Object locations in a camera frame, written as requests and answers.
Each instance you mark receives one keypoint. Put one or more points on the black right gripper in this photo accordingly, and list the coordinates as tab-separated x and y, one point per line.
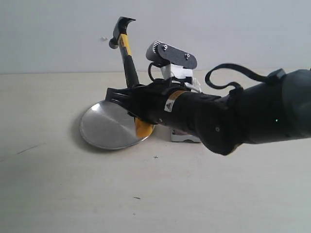
161	102

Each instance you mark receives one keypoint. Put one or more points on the yellow black claw hammer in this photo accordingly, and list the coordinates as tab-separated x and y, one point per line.
120	40

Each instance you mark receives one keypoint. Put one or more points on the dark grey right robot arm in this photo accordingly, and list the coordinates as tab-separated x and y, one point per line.
265	113

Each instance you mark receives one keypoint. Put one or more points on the round steel plate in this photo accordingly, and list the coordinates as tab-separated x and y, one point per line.
108	126

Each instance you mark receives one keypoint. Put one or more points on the red dome push button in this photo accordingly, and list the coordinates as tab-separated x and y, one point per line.
180	136

